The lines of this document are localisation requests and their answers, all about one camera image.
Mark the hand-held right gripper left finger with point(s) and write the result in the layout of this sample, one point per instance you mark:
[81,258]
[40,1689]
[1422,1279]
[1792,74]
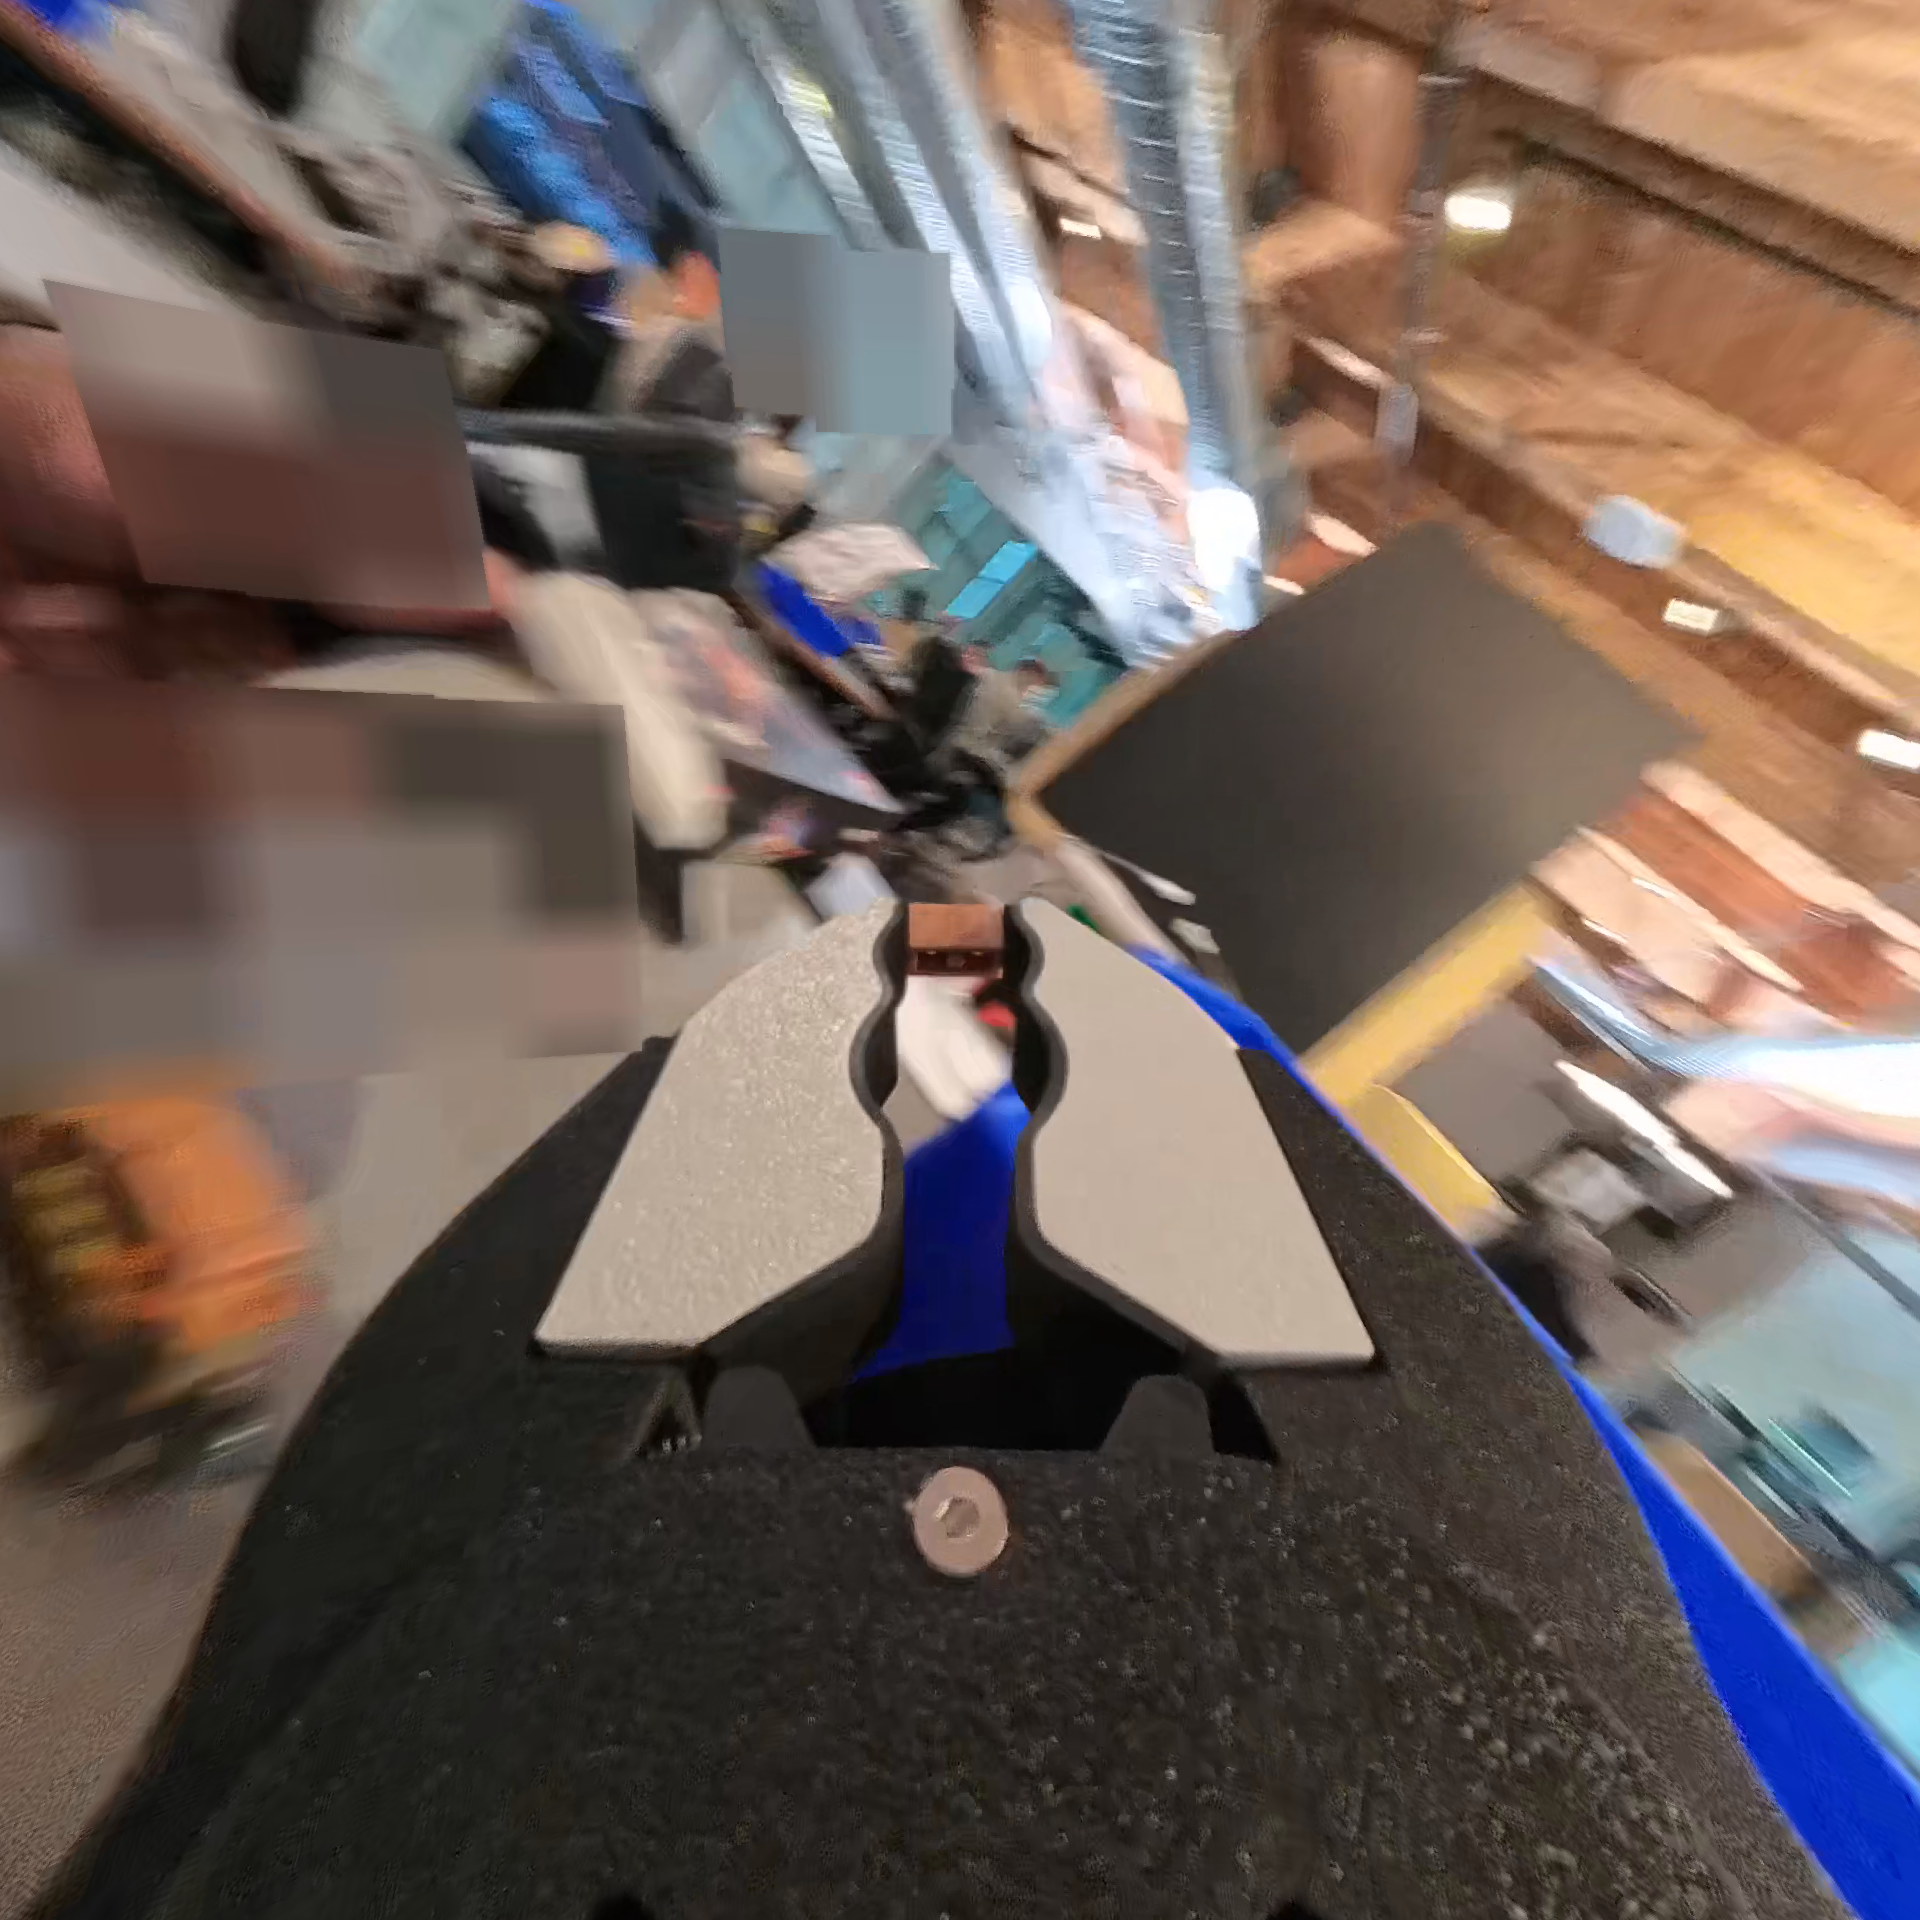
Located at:
[734,1186]

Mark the silver spiral ventilation duct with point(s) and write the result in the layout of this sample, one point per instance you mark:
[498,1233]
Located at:
[1185,225]

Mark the multicoloured toy brick assembly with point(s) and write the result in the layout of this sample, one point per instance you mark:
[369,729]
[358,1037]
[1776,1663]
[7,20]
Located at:
[150,1230]

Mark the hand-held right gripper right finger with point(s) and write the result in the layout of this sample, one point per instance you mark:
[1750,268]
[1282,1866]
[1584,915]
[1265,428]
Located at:
[1172,1201]

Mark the white ceiling sensor box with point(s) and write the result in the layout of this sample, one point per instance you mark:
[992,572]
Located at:
[1633,534]

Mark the black board panel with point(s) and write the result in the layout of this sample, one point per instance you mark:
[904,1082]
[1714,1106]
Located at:
[1350,781]

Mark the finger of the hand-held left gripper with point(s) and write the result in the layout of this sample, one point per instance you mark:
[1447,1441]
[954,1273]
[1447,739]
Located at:
[645,722]

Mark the brown toy brick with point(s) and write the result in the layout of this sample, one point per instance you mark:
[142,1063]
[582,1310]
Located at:
[954,939]

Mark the printed cardboard box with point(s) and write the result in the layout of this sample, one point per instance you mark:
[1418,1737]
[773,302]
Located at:
[781,722]

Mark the blue plastic bin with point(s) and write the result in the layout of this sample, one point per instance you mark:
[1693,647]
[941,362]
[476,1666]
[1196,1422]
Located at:
[954,1244]

